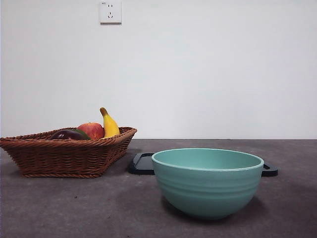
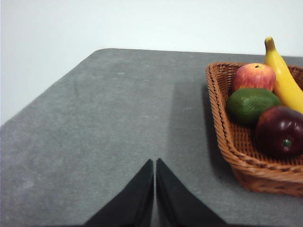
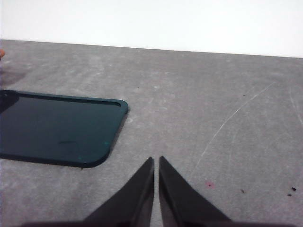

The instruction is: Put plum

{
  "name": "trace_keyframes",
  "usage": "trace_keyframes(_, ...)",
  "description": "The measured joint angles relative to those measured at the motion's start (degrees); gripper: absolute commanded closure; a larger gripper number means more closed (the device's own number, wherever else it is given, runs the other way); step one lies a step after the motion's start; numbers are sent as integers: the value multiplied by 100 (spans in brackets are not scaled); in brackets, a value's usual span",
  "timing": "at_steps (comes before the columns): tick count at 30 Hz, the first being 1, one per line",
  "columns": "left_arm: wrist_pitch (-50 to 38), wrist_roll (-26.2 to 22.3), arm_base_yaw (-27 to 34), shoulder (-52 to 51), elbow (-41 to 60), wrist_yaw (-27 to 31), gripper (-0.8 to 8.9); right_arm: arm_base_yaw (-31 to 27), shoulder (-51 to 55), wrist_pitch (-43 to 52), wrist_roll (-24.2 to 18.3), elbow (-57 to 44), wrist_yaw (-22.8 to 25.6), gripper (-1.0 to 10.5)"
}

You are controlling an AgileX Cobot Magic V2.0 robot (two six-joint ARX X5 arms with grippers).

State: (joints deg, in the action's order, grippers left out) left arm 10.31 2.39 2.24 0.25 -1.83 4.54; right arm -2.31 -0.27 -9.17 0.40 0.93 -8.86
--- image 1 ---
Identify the red apple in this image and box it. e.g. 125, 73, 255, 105
77, 121, 105, 140

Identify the black rectangular tray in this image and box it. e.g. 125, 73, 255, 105
128, 152, 278, 177

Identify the teal ribbed bowl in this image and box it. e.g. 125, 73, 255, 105
151, 148, 265, 221

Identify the white wall socket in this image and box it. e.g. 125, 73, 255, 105
100, 0, 122, 25

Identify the yellow banana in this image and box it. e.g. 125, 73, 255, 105
100, 107, 121, 138

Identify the green fruit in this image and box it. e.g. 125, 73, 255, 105
70, 128, 92, 140

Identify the brown wicker basket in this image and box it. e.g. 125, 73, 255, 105
0, 126, 138, 179

